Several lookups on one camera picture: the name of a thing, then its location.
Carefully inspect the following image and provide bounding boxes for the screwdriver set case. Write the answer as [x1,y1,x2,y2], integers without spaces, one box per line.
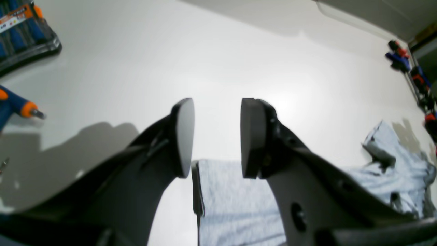
[0,0,62,76]

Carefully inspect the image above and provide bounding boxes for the blue red bar clamp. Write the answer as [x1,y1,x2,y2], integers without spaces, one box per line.
[385,40,411,73]
[410,66,435,112]

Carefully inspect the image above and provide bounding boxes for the top blue red bar clamp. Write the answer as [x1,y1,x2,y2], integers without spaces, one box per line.
[385,40,411,73]

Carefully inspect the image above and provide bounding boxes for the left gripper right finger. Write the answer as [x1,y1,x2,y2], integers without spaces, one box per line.
[240,98,437,246]

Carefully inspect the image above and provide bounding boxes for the blue orange screwdriver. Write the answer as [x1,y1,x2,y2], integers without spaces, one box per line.
[0,86,46,131]

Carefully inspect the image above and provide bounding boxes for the grey T-shirt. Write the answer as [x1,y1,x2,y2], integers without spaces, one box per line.
[192,125,436,246]

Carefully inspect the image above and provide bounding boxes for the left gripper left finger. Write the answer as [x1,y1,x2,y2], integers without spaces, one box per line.
[1,98,195,246]

